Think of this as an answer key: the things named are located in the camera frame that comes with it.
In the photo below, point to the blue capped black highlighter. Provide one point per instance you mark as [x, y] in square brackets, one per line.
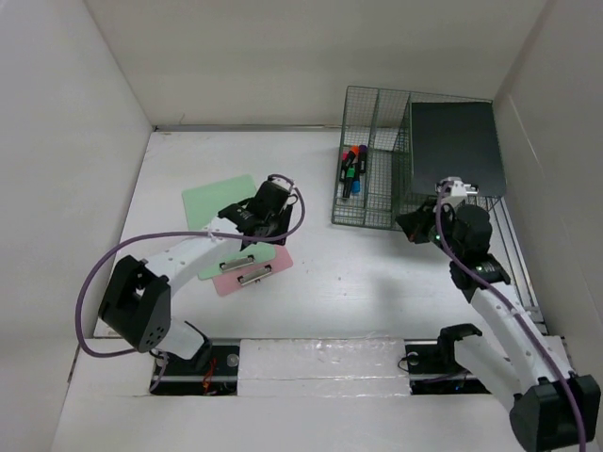
[357, 186]

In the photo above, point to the green wire mesh organizer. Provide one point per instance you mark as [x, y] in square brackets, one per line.
[380, 119]

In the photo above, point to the black mounting rail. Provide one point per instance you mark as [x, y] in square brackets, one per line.
[324, 368]

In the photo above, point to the pink capped black highlighter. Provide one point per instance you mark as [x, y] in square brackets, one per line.
[342, 173]

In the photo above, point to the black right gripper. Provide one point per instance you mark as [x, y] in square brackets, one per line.
[415, 222]

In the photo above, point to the orange capped black highlighter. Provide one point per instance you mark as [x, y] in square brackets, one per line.
[350, 157]

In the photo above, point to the pink clipboard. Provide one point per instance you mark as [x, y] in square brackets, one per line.
[247, 271]

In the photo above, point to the purple capped black highlighter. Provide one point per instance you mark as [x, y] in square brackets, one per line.
[362, 159]

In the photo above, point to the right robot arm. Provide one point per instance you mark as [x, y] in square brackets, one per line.
[550, 405]

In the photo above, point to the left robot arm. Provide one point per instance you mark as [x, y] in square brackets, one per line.
[137, 300]

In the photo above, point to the black clipboard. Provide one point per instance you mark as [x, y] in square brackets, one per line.
[455, 140]

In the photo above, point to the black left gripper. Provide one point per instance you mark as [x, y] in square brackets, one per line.
[282, 217]

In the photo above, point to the green clipboard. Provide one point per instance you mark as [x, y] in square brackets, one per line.
[202, 204]

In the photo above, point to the green capped black highlighter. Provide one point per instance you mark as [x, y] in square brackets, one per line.
[350, 183]

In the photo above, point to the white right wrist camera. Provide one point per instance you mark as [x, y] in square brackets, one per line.
[454, 191]

